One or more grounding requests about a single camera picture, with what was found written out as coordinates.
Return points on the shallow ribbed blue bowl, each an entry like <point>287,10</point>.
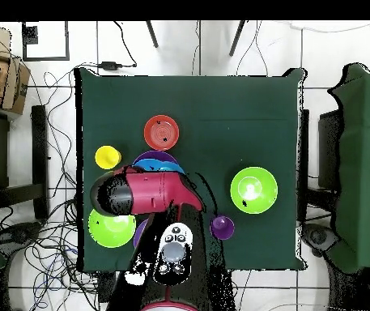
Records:
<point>168,169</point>

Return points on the purple plastic bowl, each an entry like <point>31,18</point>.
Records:
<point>139,233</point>
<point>155,155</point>

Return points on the deep blue plastic bowl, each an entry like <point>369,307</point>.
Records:
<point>145,164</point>

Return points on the orange ribbed plastic bowl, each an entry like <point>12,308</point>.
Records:
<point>161,132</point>

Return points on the green plastic bowl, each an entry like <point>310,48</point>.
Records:
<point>113,231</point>
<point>254,191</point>

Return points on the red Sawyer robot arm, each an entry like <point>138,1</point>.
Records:
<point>155,194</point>

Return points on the purple plastic cup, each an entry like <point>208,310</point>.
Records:
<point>222,227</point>

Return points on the yellow plastic cup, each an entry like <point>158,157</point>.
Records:
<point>107,157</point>

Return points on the black power adapter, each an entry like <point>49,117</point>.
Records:
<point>109,65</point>

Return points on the black tripod leg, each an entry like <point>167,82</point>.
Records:
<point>237,37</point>
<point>152,34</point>

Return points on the grey stand foot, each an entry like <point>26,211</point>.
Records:
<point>319,238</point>

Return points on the black stand foot with knob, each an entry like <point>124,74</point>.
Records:
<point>19,232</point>

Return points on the brown cardboard box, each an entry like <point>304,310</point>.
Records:
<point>13,87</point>

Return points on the black bench frame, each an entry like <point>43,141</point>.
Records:
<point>40,162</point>

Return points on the black square frame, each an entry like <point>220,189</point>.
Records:
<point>66,42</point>

